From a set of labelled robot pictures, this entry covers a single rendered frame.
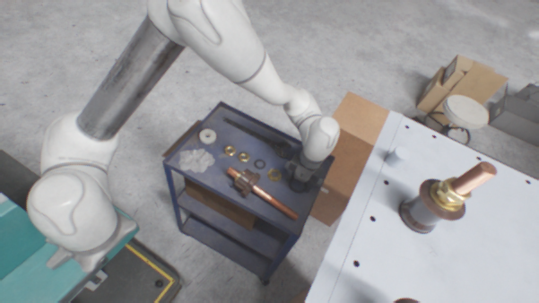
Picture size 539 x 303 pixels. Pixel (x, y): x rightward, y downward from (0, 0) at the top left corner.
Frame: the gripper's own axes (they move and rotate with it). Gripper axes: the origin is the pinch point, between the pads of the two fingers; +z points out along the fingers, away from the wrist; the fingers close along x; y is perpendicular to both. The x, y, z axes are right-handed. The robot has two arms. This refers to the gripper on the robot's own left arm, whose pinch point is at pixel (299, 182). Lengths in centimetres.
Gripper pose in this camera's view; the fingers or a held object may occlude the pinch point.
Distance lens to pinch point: 122.0
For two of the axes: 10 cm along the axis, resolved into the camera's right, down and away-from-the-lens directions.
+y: 4.7, -6.7, 5.7
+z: -1.6, 5.7, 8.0
